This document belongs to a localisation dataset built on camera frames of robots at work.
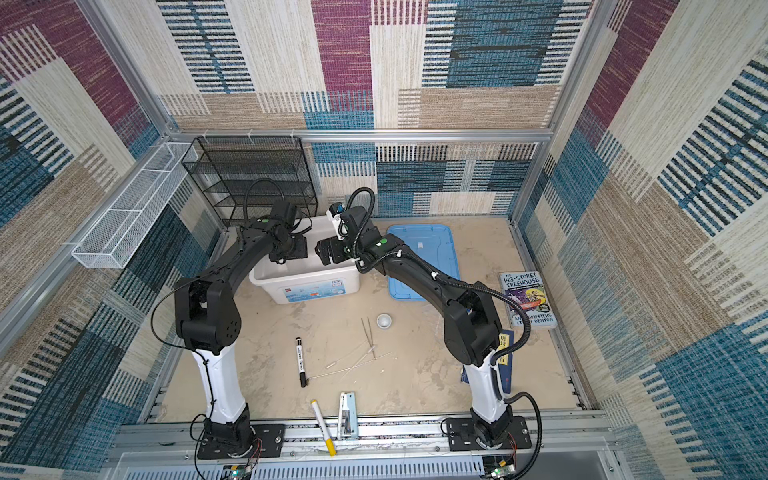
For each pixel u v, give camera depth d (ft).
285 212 2.55
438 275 1.78
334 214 2.49
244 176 3.55
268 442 2.40
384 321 3.01
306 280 2.83
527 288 3.24
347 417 2.46
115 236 2.34
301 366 2.77
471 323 1.64
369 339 2.96
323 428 2.44
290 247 2.71
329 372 2.79
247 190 3.64
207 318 1.73
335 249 2.45
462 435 2.40
